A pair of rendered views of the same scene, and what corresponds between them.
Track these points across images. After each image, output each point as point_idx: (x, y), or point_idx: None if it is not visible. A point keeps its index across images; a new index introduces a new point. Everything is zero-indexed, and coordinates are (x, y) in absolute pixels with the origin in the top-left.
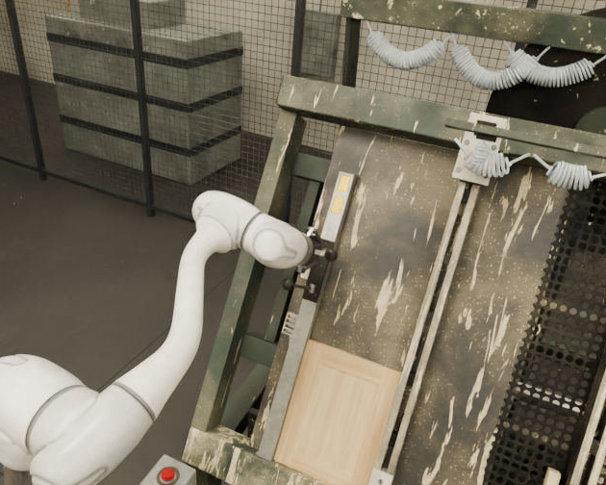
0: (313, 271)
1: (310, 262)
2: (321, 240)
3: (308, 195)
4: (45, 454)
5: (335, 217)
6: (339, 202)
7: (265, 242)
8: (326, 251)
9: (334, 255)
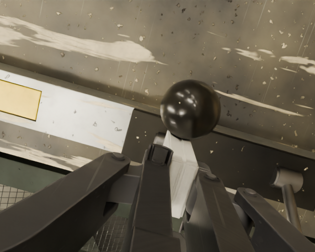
0: (230, 177)
1: (266, 246)
2: (104, 157)
3: (21, 183)
4: None
5: (55, 106)
6: (4, 94)
7: None
8: (172, 129)
9: (192, 90)
